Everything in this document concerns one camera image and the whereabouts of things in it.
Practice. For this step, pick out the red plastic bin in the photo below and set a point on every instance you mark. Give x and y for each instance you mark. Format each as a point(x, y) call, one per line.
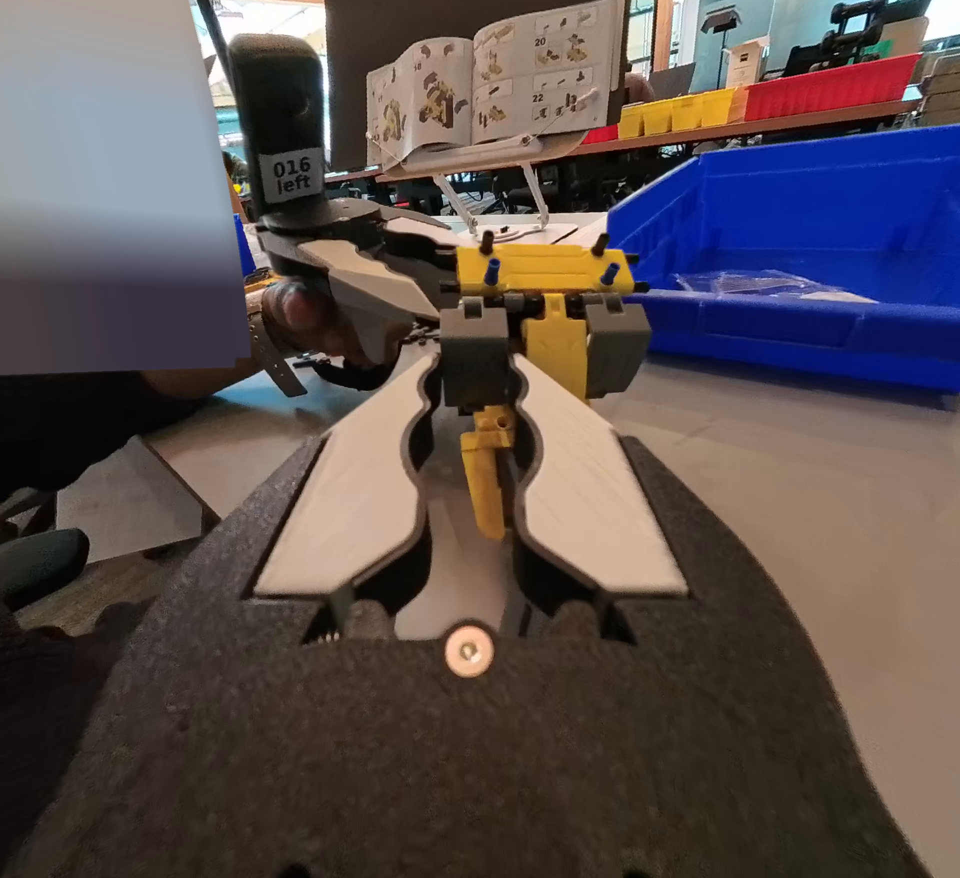
point(825, 90)

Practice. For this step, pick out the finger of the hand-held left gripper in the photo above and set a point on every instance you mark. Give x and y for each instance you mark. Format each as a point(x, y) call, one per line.
point(367, 285)
point(420, 233)

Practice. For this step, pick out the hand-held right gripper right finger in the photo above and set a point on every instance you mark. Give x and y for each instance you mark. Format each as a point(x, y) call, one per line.
point(600, 518)

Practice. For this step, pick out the black chair armrest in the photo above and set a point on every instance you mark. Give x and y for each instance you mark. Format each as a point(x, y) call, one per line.
point(37, 555)

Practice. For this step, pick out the open instruction booklet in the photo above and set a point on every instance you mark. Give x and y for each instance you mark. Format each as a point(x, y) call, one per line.
point(525, 68)

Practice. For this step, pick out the yellow black toy brick model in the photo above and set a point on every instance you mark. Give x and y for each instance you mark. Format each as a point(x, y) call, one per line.
point(540, 267)

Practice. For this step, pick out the grey curved brick panel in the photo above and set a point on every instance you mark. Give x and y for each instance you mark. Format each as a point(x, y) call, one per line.
point(476, 360)

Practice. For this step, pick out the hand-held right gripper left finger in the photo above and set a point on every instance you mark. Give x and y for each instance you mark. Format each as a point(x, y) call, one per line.
point(345, 518)

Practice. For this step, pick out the person's left hand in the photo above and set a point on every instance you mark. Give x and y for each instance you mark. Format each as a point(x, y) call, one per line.
point(307, 319)

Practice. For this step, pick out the yellow plastic bin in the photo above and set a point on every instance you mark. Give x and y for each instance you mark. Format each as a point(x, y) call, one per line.
point(660, 117)
point(721, 107)
point(688, 113)
point(634, 120)

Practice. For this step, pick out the clear plastic bag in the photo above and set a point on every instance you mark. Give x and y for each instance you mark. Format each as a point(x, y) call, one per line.
point(757, 285)

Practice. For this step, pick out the white book stand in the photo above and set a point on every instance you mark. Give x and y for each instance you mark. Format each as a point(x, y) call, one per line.
point(480, 152)

